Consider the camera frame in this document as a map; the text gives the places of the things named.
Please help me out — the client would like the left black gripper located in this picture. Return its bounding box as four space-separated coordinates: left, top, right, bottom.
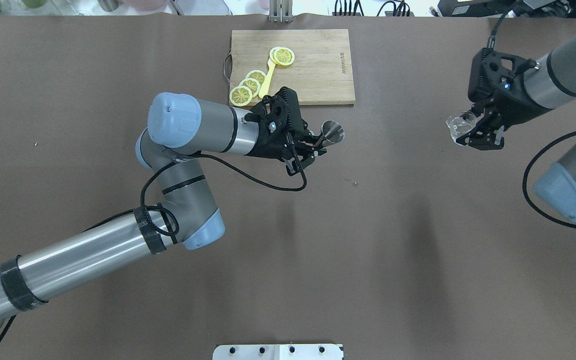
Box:
246 120 327 176

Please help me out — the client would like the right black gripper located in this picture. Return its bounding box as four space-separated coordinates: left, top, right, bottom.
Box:
455 85 551 151

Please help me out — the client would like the clear glass measuring cup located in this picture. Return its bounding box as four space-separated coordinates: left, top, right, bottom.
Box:
445 111 477 146

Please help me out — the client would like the steel double jigger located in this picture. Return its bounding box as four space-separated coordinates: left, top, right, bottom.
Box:
314 120 345 148

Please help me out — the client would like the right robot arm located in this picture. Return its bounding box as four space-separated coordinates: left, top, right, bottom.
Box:
446 29 576 229

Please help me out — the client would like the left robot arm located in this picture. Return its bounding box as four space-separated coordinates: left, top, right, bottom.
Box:
0 86 326 328

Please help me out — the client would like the bamboo cutting board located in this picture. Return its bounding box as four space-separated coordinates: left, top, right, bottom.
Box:
229 29 355 106

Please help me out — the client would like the lemon slice in row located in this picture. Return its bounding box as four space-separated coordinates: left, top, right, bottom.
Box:
246 69 266 85
239 77 262 98

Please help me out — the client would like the lemon slice at board corner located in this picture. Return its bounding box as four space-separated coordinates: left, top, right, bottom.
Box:
229 85 254 107

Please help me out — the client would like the lemon slice on knife end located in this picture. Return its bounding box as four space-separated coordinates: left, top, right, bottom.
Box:
269 47 296 67

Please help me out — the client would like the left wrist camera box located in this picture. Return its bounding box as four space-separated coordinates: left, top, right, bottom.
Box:
244 86 307 130

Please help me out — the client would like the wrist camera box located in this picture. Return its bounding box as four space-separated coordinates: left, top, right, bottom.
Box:
467 47 541 103
244 86 307 130

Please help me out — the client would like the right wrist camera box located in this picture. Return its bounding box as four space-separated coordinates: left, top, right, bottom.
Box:
467 47 541 103

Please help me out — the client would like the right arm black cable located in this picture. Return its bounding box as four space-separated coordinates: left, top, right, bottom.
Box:
488 10 576 236

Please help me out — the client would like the aluminium frame post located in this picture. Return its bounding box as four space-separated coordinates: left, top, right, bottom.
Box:
269 0 294 23

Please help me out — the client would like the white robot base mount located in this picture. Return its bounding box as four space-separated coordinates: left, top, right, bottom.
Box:
212 343 345 360

